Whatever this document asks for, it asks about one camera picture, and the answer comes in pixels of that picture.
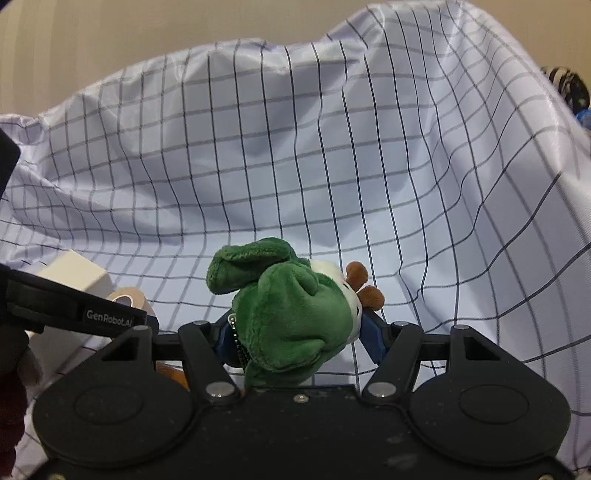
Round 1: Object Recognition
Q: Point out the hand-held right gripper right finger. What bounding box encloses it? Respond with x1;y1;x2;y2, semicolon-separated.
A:
362;310;507;406

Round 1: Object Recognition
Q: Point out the white checked cloth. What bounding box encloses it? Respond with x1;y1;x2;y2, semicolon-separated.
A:
0;0;591;480

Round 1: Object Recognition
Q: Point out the beige tape roll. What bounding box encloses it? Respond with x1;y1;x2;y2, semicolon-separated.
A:
106;287;151;325

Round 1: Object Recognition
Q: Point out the green plush toy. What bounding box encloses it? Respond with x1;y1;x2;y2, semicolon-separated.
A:
205;237;386;389

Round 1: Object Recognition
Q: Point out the dark patterned fabric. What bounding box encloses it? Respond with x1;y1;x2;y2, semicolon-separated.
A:
540;66;591;112

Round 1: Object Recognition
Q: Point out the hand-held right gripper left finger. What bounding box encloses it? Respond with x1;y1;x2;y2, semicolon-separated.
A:
102;314;242;405

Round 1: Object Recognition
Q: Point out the white cardboard box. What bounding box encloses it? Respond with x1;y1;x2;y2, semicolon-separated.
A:
34;249;115;374

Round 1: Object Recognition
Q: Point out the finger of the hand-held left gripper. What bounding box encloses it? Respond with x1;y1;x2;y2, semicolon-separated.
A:
0;129;22;195

